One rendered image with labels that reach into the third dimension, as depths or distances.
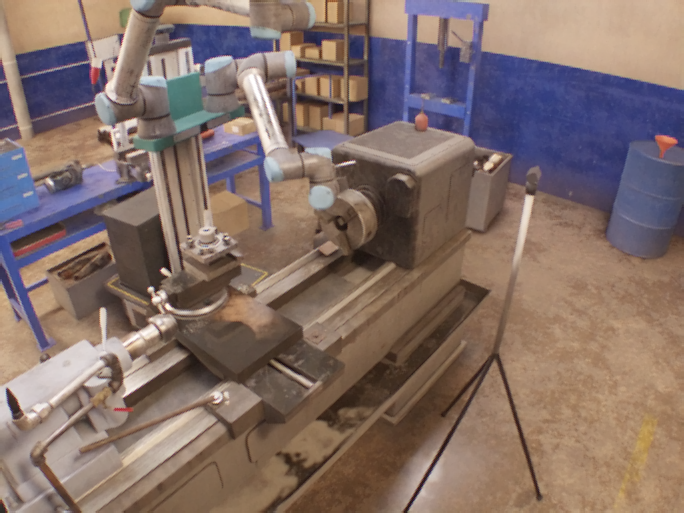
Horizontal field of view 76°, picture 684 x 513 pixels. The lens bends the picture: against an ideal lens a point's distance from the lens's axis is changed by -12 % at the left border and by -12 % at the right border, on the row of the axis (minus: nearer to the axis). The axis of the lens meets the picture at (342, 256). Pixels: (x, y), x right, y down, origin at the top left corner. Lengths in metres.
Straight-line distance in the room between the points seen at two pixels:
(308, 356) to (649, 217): 3.42
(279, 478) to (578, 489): 1.45
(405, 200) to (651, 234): 2.95
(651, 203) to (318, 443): 3.37
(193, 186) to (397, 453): 1.84
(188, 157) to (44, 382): 1.75
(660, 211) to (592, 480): 2.53
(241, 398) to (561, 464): 1.70
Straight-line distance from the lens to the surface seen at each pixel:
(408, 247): 2.21
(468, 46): 4.87
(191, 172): 2.92
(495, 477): 2.58
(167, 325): 1.60
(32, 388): 1.49
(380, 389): 2.30
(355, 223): 2.06
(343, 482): 2.48
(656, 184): 4.44
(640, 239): 4.63
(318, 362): 1.75
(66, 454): 1.53
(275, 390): 1.67
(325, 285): 2.35
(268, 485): 2.01
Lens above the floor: 2.09
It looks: 32 degrees down
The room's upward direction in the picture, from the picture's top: straight up
